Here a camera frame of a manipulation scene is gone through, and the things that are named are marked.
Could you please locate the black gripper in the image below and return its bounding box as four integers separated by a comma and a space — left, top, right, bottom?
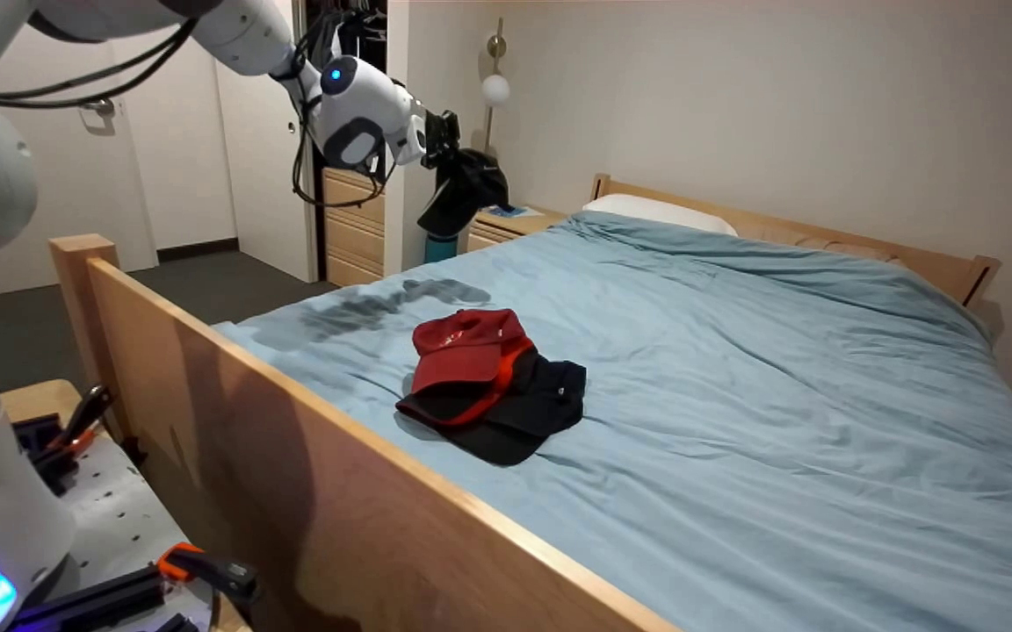
414, 108, 515, 201

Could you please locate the plain black cap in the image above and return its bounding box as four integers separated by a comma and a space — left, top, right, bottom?
414, 146, 515, 239

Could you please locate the maroon cap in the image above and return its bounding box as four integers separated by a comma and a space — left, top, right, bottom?
408, 306, 540, 401

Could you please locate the black cap with red underbrim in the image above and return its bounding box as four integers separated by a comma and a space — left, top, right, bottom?
394, 348, 589, 469

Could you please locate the light blue bed sheet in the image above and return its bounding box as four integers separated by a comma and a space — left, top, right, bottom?
216, 208, 1012, 632

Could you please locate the wooden bed footboard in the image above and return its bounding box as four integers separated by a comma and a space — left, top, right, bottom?
47, 228, 682, 632

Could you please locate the wooden bed headboard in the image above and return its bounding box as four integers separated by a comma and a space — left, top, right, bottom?
589, 173, 1006, 313

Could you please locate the wooden nightstand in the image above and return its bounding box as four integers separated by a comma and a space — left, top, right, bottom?
462, 204, 569, 257

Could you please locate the teal bottle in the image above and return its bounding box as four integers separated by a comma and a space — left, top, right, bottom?
421, 228, 465, 265

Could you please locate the floor lamp with globe bulb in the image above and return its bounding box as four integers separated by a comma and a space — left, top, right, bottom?
470, 13, 515, 216

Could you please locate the wooden dresser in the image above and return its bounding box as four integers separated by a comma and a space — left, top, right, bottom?
320, 167, 389, 291

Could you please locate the white pillow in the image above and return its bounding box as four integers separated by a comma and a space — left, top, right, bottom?
581, 188, 740, 242

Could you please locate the white door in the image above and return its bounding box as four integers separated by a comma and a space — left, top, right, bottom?
0, 32, 161, 300

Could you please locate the orange and black bar clamp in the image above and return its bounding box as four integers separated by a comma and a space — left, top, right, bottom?
12, 538, 259, 632

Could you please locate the gray perforated board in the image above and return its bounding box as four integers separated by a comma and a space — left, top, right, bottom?
25, 429, 220, 632

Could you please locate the black tool holder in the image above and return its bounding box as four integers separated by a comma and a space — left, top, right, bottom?
12, 411, 65, 462

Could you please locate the silver door handle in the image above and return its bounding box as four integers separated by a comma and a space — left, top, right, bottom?
74, 93, 121, 127

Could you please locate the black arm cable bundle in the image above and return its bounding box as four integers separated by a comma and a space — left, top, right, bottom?
0, 17, 199, 113

